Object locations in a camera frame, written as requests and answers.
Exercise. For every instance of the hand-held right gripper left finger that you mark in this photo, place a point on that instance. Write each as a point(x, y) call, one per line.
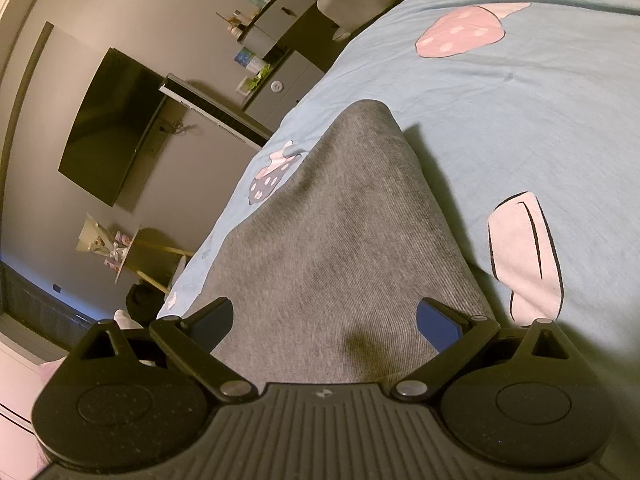
point(215, 321)

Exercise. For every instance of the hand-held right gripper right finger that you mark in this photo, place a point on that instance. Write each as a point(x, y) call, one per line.
point(437, 329)

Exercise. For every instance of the grey pants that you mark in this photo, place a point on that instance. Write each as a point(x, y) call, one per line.
point(345, 240)

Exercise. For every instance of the dark bag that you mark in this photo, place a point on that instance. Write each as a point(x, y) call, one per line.
point(142, 302)

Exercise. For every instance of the round wooden side table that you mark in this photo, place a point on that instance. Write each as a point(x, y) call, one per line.
point(135, 255)

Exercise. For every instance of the wrapped flower bouquet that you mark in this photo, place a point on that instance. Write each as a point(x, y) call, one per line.
point(102, 240)

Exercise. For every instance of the dark ribbed radiator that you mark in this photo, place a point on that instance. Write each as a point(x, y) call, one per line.
point(35, 305)

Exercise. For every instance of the light blue printed bed sheet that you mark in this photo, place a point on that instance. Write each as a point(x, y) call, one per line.
point(475, 125)

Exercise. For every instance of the green white packet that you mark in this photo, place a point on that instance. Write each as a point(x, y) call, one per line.
point(255, 82)

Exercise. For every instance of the grey dresser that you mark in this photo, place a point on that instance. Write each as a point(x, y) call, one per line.
point(285, 75)

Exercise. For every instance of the blue white tissue box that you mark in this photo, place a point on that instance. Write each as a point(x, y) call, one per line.
point(249, 57)

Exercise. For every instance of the row of cosmetic bottles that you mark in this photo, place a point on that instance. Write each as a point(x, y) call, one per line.
point(247, 7)

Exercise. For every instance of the white wall shelf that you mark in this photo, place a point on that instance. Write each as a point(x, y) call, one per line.
point(215, 107)

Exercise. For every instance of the black wall television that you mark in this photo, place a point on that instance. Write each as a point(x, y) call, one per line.
point(112, 127)

